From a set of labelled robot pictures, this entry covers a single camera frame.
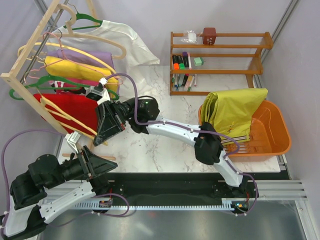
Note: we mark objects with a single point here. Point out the green eraser block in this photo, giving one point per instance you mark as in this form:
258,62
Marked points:
198,61

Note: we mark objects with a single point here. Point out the purple garment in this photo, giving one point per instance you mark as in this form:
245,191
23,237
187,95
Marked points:
53,60

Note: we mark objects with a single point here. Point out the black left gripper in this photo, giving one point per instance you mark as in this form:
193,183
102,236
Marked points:
94,166

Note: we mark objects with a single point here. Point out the pink patterned garment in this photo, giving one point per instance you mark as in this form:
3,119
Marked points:
65,88

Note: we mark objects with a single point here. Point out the pink wire hanger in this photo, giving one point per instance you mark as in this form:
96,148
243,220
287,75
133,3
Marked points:
88,63

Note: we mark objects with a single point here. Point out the white t-shirt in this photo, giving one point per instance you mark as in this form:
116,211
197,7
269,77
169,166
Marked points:
137,52

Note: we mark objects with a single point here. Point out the beige wooden hanger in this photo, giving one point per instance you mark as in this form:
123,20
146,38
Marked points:
58,9

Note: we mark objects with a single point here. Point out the brown cube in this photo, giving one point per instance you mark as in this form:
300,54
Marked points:
209,35

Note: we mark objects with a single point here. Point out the green highlighter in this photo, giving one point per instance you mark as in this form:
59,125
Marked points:
180,62

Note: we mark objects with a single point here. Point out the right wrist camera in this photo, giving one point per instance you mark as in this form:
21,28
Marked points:
98,93

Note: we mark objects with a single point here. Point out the orange plastic basket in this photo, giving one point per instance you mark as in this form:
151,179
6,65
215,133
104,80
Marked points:
268,135

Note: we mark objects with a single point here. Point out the yellow-green trousers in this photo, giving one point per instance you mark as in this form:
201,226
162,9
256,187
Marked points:
230,111

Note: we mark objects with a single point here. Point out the purple cap marker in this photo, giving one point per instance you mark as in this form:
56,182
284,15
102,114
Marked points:
185,59

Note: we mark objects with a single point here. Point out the small white plastic item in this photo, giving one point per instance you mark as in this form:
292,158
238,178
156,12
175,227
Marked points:
189,37

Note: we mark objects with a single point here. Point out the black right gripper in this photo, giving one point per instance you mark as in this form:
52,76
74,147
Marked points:
110,123

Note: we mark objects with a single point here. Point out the green velvet hanger lower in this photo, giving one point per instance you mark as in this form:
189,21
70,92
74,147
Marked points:
43,82

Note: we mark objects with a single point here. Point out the cable tray rail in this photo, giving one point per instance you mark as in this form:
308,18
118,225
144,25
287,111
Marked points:
115,203

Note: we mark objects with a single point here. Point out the pink white pen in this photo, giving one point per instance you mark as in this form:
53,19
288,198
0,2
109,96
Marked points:
189,61

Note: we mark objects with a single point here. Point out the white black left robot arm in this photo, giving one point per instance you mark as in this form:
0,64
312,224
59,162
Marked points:
27,217

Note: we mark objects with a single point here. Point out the yellow velvet hanger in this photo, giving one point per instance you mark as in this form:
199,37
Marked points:
65,117

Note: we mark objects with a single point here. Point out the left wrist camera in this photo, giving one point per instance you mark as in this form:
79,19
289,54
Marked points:
72,140

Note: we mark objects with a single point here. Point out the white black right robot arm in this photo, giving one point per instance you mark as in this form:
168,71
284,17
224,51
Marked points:
143,116

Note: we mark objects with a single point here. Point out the orange highlighter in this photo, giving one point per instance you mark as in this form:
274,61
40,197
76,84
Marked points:
175,62

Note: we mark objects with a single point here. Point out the markers on lower shelf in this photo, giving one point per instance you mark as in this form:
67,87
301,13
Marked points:
184,82

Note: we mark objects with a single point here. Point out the wooden desk shelf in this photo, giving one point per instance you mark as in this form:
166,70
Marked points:
231,54

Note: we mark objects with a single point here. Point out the yellow garment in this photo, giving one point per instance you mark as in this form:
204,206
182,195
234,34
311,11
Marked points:
88,75

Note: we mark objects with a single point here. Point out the green velvet hanger top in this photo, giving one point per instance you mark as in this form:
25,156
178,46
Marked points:
84,16

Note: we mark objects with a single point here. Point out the cream plastic hanger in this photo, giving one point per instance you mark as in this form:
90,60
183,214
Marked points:
61,46

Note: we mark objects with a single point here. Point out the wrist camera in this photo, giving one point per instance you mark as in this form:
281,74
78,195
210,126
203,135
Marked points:
72,140
98,93

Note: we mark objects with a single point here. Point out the red garment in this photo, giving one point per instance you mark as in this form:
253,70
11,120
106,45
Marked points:
75,112

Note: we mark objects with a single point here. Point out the green velvet hanger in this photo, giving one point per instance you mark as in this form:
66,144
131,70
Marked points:
84,16
43,82

